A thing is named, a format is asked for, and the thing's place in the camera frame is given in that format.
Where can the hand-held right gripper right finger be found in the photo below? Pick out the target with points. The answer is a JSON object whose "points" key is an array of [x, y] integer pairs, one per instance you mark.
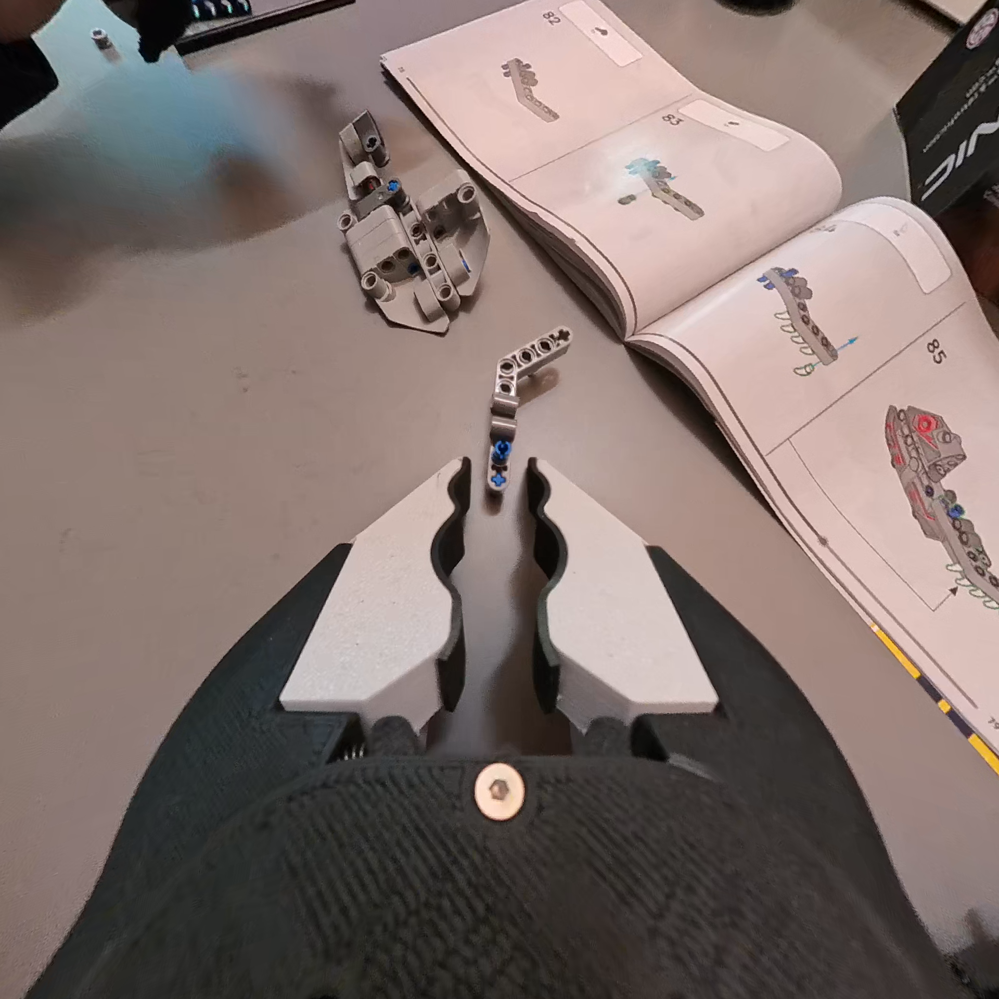
{"points": [[624, 624]]}

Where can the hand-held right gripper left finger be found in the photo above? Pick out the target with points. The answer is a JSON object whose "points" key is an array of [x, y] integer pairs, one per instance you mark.
{"points": [[374, 624]]}

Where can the grey angled toy brick beam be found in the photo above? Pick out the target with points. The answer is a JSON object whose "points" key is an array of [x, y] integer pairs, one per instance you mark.
{"points": [[507, 374]]}

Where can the person's left forearm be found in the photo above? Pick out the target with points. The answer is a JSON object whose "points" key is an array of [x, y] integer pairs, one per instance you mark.
{"points": [[19, 78]]}

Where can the grey desk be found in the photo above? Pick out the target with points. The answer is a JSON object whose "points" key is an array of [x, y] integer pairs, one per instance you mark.
{"points": [[195, 468]]}

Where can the grey toy brick panel assembly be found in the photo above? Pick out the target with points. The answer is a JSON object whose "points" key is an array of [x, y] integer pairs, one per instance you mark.
{"points": [[406, 242]]}

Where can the open instruction booklet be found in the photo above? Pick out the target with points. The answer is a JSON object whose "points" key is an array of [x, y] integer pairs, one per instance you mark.
{"points": [[702, 195]]}

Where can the black toy set box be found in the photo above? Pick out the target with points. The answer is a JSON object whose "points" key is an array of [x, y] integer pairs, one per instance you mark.
{"points": [[952, 117]]}

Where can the black toy axle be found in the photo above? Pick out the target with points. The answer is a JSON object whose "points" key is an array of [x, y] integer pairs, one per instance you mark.
{"points": [[265, 23]]}

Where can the black toy beam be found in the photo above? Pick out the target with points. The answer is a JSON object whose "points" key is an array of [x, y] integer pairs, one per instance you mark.
{"points": [[220, 9]]}

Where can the small black toy pin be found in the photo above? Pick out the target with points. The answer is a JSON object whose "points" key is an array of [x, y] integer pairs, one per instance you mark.
{"points": [[101, 37]]}

